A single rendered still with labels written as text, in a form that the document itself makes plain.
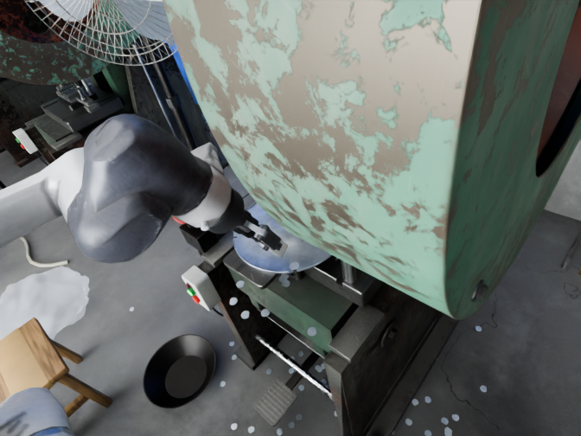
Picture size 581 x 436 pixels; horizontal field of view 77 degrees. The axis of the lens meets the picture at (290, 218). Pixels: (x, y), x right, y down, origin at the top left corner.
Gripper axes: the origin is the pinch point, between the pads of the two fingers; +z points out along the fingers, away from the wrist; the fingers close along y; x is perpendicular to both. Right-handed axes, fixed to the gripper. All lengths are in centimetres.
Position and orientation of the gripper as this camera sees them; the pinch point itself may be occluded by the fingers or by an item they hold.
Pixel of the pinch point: (274, 245)
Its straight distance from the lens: 71.4
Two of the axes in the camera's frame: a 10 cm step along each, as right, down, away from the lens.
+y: 7.6, 3.3, -5.6
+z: 4.4, 3.7, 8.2
